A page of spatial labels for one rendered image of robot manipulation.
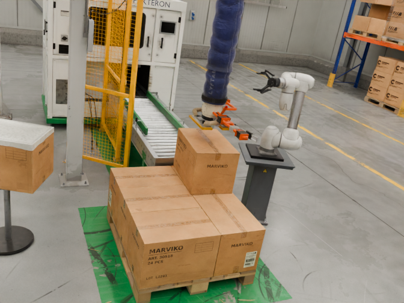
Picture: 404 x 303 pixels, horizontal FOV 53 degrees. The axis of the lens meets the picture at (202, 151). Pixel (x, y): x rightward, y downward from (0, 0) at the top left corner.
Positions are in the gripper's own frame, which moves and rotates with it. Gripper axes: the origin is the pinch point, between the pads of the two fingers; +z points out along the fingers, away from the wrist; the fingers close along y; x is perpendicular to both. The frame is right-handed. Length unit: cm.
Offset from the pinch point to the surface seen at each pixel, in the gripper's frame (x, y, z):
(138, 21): 136, -22, 69
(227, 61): 15.2, -12.0, 22.1
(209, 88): 21.6, 13.3, 31.5
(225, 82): 16.7, 6.1, 19.6
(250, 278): -64, 151, 6
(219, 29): 20, -36, 32
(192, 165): 3, 77, 44
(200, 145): 12, 63, 35
